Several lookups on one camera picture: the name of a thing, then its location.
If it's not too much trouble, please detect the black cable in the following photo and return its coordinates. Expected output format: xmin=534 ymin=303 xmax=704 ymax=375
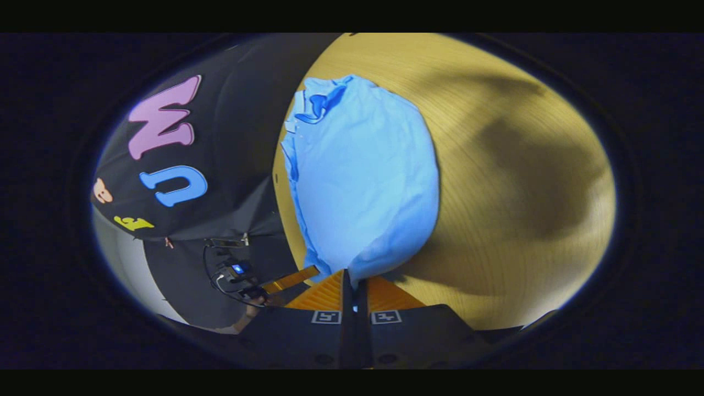
xmin=202 ymin=245 xmax=266 ymax=309

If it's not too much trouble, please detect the black backdrop cloth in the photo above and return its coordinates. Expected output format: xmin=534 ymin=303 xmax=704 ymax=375
xmin=91 ymin=33 xmax=344 ymax=331

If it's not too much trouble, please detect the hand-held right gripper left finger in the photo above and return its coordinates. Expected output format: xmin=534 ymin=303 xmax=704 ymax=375
xmin=236 ymin=268 xmax=355 ymax=369

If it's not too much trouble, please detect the light blue T-shirt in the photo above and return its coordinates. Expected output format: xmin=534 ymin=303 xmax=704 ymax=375
xmin=280 ymin=74 xmax=441 ymax=289

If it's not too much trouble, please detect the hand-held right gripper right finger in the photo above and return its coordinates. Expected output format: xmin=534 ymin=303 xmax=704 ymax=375
xmin=354 ymin=275 xmax=496 ymax=369

